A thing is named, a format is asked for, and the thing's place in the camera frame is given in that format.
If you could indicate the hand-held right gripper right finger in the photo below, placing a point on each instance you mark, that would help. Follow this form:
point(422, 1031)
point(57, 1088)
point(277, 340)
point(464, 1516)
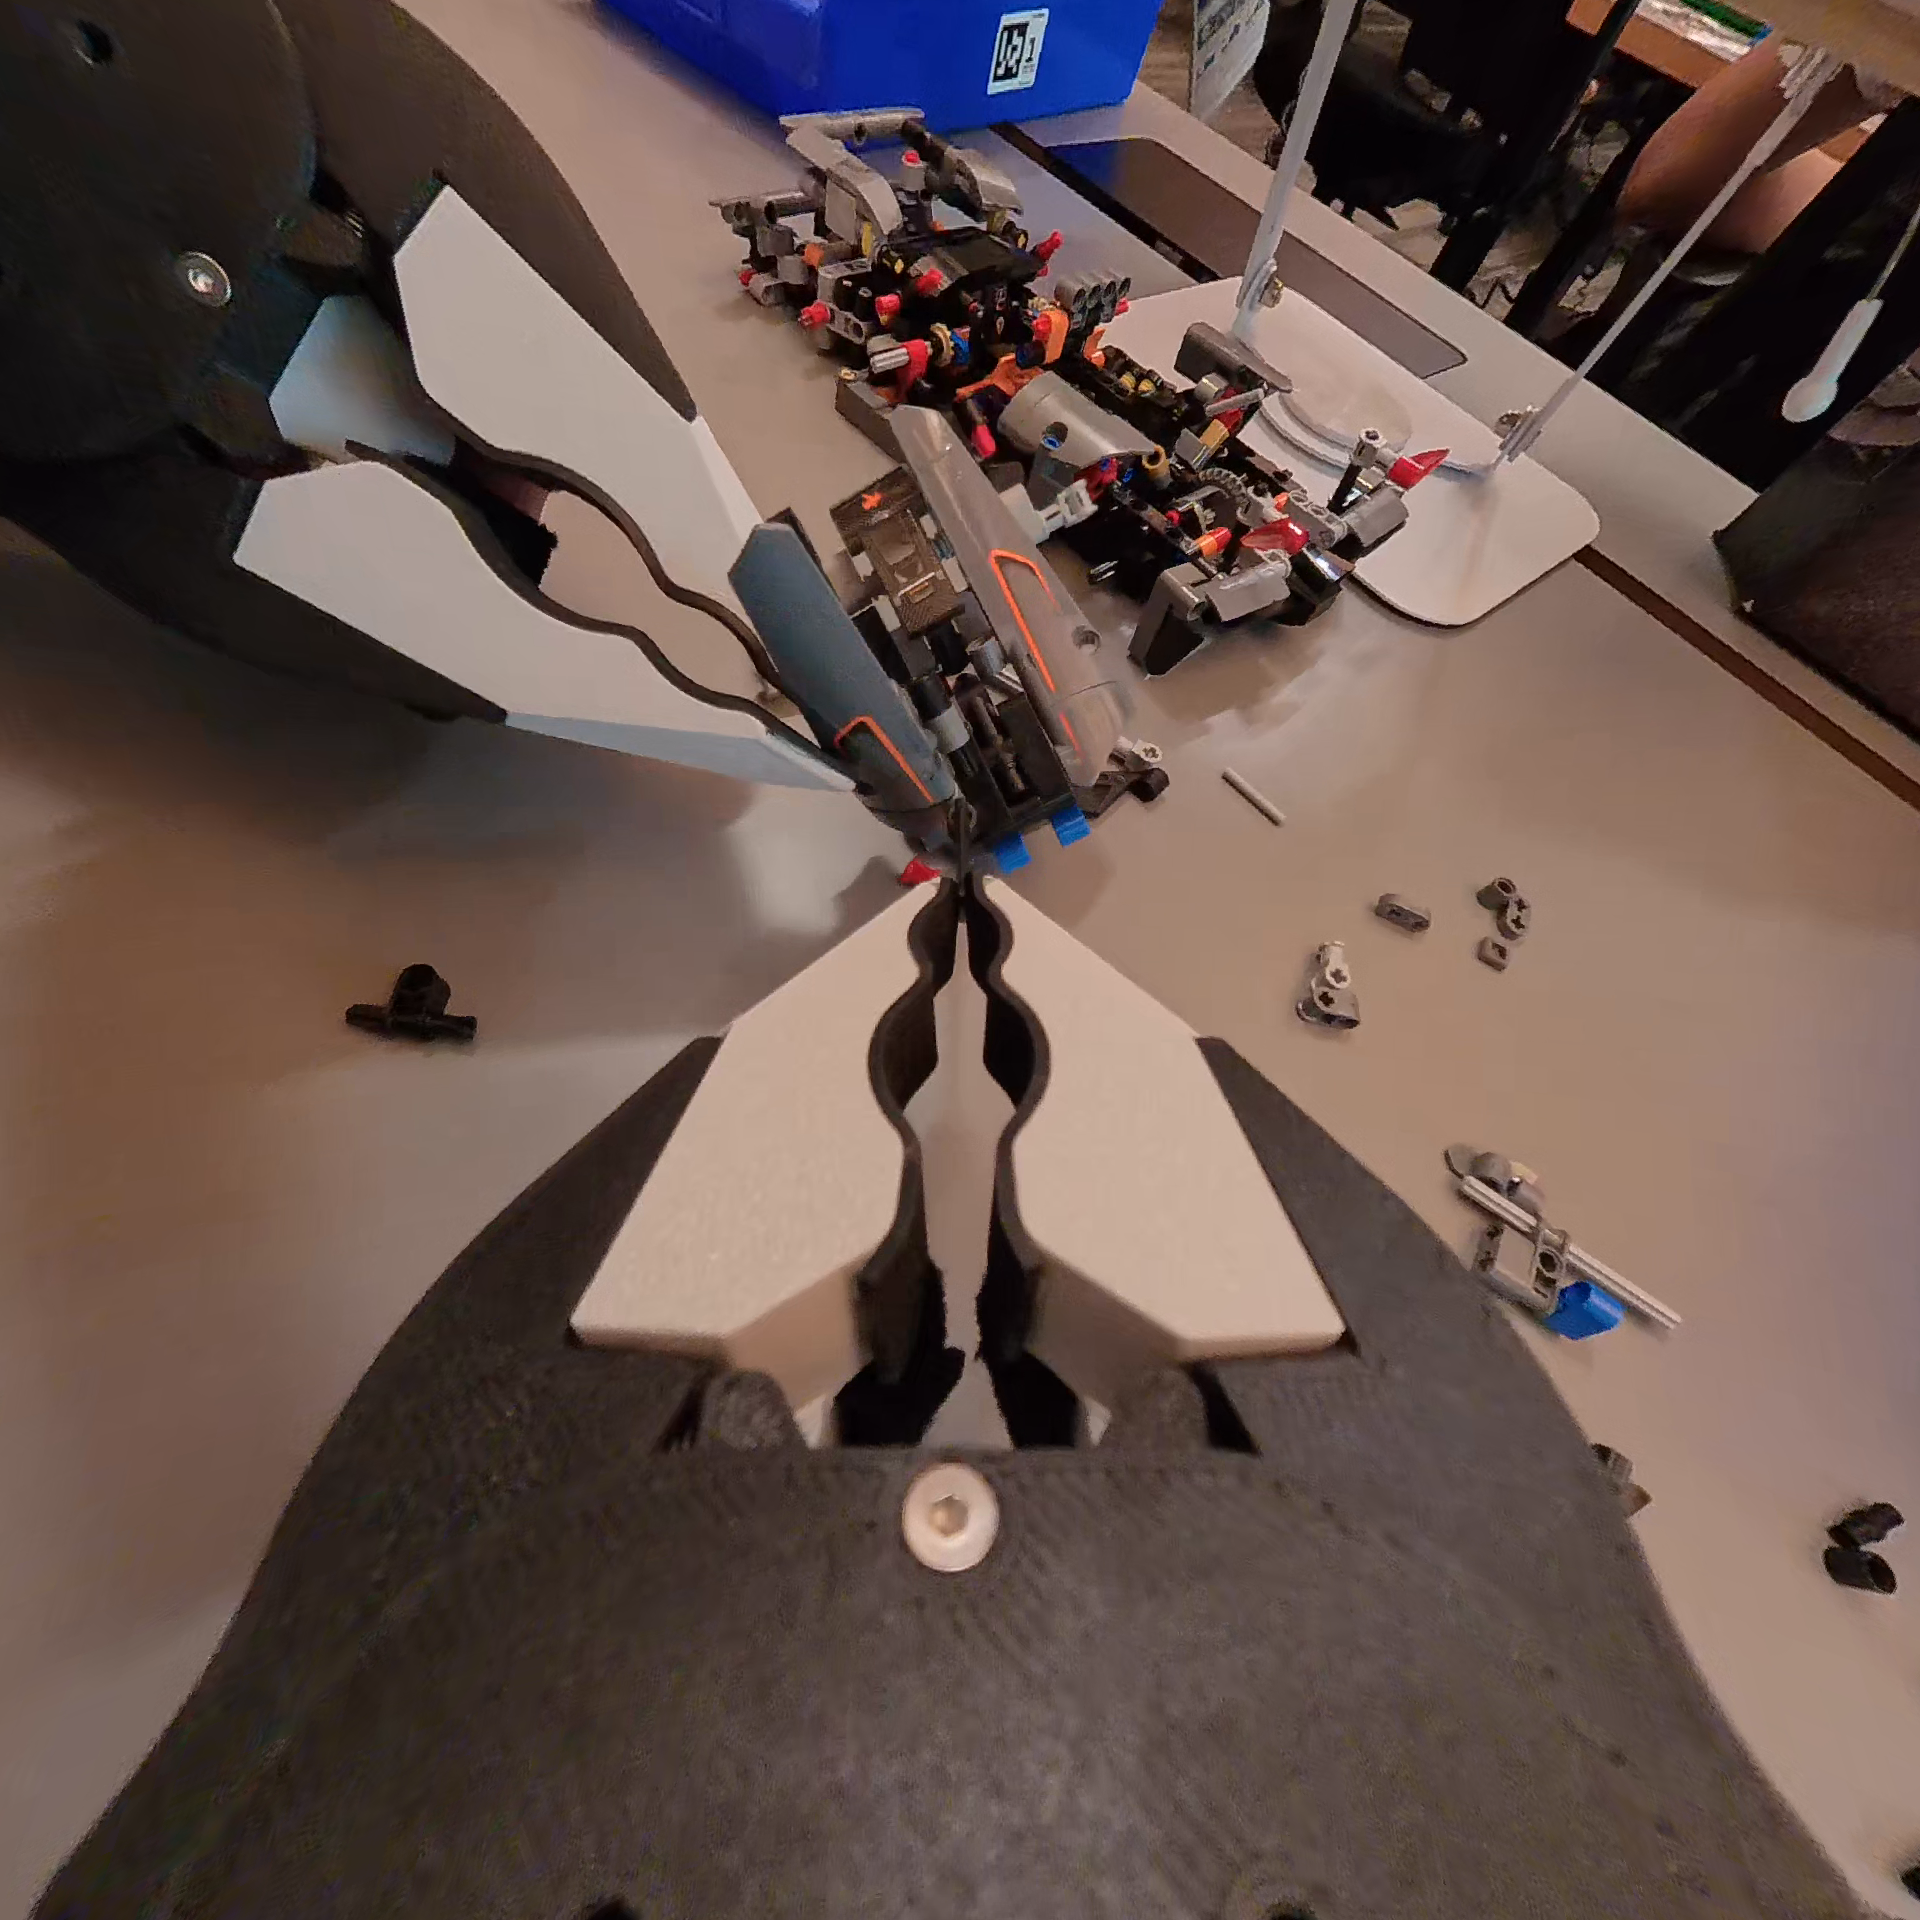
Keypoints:
point(1169, 1201)

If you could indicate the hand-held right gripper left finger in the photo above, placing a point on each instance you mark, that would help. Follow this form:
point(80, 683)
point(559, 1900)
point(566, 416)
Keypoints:
point(750, 1183)

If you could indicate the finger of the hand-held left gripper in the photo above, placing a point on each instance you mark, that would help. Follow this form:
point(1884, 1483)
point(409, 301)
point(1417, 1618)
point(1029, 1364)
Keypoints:
point(542, 360)
point(389, 554)

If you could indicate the dark grey lego wing panel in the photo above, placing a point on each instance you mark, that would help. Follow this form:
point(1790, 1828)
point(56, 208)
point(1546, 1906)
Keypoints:
point(819, 644)

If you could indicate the black grey lego assembly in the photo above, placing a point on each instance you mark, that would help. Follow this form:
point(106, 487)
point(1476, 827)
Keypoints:
point(1034, 661)

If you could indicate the light grey lego connector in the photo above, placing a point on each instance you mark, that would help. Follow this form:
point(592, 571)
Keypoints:
point(1329, 990)

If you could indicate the small dark grey lego piece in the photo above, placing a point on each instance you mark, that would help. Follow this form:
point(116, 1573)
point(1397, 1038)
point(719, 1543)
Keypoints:
point(1403, 913)

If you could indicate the black t-shaped lego piece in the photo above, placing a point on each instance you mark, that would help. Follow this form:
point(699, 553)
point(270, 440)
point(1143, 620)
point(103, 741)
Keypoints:
point(413, 1008)

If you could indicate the short light grey lego pin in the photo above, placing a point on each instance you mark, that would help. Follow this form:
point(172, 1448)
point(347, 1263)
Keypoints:
point(1254, 794)

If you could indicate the large lego car chassis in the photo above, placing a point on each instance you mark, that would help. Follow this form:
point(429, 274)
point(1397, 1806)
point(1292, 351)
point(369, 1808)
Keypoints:
point(962, 284)

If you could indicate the dark lego set box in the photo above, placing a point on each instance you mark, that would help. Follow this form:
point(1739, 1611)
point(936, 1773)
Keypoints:
point(1844, 570)

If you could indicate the grey axle assembly blue piece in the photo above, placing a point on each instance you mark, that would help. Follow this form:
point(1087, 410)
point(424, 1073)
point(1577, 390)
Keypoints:
point(1543, 1251)

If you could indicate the blue plastic bin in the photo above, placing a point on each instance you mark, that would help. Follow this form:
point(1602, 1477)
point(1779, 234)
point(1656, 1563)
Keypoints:
point(842, 60)

